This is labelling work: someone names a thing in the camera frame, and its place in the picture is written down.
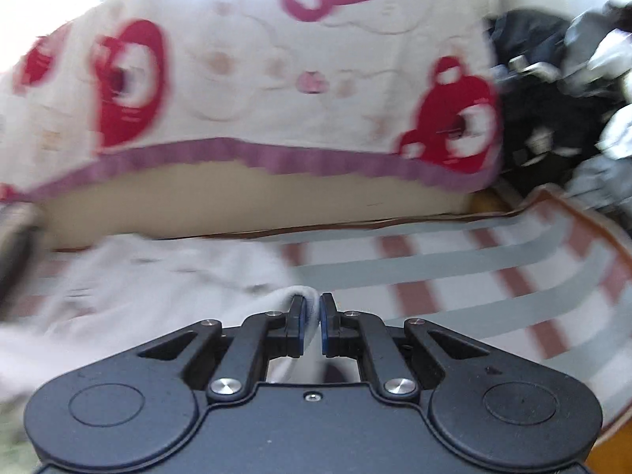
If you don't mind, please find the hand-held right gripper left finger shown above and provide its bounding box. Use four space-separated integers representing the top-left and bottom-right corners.
133 295 309 403

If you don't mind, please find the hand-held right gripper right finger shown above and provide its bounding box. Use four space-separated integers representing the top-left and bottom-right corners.
319 293 495 402

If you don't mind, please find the white garment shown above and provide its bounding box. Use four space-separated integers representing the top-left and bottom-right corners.
0 234 324 406

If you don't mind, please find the pile of dark clothes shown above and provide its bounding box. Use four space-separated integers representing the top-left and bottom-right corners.
481 0 632 218

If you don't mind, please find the beige bed base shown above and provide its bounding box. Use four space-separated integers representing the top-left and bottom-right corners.
30 158 477 254

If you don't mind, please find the printed quilt with purple trim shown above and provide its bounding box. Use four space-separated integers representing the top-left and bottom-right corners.
0 0 505 204

